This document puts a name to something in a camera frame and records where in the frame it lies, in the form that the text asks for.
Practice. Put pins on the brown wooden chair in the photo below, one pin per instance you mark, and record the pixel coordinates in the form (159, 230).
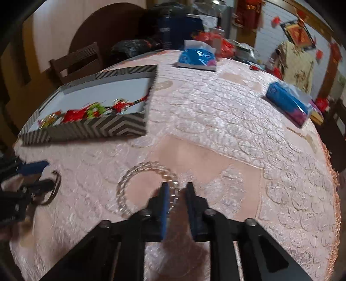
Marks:
(78, 58)

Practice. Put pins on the red embroidered wall hanging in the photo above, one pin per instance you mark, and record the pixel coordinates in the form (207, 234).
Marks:
(248, 13)

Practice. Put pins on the dark wooden chair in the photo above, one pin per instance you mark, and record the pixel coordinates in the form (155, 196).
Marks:
(338, 129)

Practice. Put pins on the diamond framed wall decoration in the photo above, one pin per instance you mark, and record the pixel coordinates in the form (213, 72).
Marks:
(298, 33)

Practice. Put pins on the round wooden tabletop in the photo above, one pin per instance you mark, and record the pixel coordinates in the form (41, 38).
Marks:
(108, 27)

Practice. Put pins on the striped cardboard box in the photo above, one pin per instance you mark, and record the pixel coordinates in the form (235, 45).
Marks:
(108, 127)

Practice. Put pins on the blue tissue pack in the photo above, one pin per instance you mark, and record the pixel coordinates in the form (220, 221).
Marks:
(286, 102)
(197, 56)

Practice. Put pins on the floral cream cloth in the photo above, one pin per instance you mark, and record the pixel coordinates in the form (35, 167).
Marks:
(294, 64)

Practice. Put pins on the gold amber bead trinket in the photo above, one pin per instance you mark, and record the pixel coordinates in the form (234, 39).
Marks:
(50, 120)

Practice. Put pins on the red plastic bag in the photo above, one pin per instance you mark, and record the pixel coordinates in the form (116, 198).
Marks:
(216, 43)

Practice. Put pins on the black plastic bag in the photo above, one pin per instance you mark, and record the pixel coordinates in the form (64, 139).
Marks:
(132, 48)
(162, 13)

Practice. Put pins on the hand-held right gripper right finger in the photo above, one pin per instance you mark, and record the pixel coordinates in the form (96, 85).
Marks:
(193, 210)

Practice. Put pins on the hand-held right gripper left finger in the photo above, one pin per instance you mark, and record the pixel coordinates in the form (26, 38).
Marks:
(164, 210)

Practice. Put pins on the dark blue paper bag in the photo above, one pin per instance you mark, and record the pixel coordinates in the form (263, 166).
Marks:
(175, 32)

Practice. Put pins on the red lantern wall decoration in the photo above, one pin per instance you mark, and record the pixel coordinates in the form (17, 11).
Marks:
(334, 51)

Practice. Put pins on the small red paper decoration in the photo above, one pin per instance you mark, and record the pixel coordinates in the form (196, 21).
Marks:
(276, 21)
(319, 54)

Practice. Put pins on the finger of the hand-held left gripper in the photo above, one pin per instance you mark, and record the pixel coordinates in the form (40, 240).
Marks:
(40, 185)
(33, 167)

